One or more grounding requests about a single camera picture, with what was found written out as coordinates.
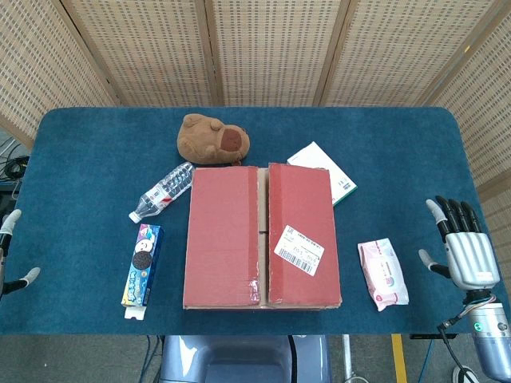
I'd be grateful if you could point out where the brown capybara plush toy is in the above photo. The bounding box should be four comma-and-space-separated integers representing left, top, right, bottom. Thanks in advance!
177, 113, 252, 167

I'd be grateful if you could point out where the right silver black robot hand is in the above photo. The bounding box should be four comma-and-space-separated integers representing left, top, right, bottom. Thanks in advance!
418, 195, 501, 290

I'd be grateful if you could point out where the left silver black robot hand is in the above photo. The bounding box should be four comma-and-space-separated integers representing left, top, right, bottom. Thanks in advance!
0, 209, 41, 298

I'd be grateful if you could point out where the woven bamboo folding screen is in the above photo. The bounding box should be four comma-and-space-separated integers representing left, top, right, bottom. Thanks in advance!
0, 0, 511, 280

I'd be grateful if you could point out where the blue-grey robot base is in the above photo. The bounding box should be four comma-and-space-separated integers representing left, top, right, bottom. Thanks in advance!
159, 334, 332, 383

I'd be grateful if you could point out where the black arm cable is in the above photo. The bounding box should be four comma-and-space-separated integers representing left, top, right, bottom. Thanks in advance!
437, 306, 480, 383

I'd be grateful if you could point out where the blue cookie box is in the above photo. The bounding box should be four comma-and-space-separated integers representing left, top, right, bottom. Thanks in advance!
121, 223, 164, 320

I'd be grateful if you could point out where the black floor cable bundle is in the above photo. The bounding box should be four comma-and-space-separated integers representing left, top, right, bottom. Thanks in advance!
0, 135, 31, 200

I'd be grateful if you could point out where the clear plastic water bottle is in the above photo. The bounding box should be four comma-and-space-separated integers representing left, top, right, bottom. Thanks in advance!
128, 161, 196, 223

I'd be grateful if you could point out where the red-topped cardboard box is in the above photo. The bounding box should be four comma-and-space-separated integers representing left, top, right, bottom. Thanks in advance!
182, 162, 343, 311

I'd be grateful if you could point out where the white green paper box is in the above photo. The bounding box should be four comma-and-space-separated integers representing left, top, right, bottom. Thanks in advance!
286, 140, 358, 207

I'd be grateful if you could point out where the pink wet wipes pack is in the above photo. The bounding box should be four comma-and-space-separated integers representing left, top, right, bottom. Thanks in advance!
357, 238, 410, 312

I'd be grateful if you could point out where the thin blue floor cable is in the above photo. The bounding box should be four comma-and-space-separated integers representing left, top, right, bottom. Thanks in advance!
421, 341, 437, 383

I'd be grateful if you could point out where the silver metal pole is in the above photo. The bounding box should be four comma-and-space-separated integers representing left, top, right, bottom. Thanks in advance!
341, 334, 357, 383

